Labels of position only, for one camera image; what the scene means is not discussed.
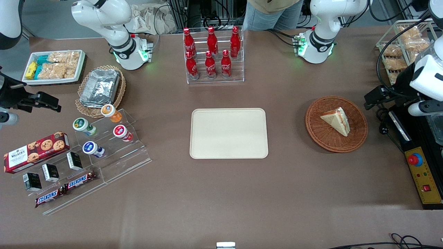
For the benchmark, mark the green lid yoghurt cup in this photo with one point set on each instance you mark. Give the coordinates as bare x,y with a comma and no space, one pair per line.
82,125

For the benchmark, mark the clear bag rice crackers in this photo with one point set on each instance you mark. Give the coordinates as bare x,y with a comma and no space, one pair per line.
64,57
53,71

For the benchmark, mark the yellow emergency stop control box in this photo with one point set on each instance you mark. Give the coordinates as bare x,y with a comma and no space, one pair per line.
424,176

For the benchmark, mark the orange lid yoghurt cup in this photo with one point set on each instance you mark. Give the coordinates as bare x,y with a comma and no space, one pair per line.
110,112

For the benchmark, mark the light oval wicker basket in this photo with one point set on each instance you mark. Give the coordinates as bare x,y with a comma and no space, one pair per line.
84,110

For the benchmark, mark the beige crumpled cloth bag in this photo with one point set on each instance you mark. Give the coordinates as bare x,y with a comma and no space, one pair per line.
148,19

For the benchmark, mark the bagged fried snack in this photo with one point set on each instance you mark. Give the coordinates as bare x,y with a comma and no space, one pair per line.
391,51
394,64
393,77
417,45
410,32

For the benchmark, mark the brown round wicker basket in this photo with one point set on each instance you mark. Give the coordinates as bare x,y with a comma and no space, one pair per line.
325,138

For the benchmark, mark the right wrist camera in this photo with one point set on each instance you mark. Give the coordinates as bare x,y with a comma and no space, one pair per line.
7,119

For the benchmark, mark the red Walkers cookie box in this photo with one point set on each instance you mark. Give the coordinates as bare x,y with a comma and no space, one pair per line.
34,152

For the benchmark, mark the clear acrylic cup step stand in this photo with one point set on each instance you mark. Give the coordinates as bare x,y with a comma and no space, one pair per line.
128,159

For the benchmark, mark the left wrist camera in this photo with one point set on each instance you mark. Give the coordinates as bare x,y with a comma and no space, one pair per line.
424,108

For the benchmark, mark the beige rectangular tray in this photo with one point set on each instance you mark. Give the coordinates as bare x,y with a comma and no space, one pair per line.
228,135

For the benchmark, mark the person in jeans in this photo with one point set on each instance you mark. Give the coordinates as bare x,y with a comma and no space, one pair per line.
273,17

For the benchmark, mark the small black box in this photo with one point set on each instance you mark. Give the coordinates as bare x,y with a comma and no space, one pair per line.
74,160
32,181
51,172

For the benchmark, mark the teal snack pack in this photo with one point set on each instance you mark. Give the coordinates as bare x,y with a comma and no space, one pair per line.
43,60
38,72

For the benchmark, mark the black table appliance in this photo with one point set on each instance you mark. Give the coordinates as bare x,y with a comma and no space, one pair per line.
425,138

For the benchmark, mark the stacked aluminium foil containers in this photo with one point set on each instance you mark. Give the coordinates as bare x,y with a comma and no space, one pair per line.
100,86

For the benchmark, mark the red lid yoghurt cup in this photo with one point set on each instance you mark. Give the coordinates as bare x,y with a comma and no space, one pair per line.
121,132

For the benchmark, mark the clear glass container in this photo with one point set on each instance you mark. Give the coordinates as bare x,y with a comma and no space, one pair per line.
436,129

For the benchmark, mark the Snickers chocolate bar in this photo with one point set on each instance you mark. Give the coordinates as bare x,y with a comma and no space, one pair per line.
80,180
49,197

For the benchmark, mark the blue lid yoghurt cup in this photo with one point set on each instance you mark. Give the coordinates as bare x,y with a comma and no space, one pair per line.
91,148

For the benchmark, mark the clear acrylic bottle rack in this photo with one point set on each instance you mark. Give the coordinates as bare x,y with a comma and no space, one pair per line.
238,74

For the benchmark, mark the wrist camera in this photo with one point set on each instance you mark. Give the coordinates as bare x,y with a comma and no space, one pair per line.
7,119
424,108

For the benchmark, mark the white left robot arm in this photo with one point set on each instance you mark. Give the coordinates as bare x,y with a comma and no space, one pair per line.
325,20

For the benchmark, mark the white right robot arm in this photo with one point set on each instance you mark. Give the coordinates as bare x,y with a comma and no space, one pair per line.
104,17

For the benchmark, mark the triangular white bread sandwich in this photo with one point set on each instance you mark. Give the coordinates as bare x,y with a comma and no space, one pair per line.
337,121

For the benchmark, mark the white rectangular snack tray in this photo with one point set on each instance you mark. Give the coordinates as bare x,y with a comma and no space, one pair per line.
81,65

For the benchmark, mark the yellow snack pack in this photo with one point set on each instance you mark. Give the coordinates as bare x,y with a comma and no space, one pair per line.
31,70

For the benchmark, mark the red cola bottle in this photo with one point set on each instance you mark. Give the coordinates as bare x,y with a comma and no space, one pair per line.
191,67
189,43
235,43
226,65
212,41
210,67

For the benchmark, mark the clear acrylic snack step stand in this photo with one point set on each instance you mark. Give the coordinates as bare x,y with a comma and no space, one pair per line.
79,197

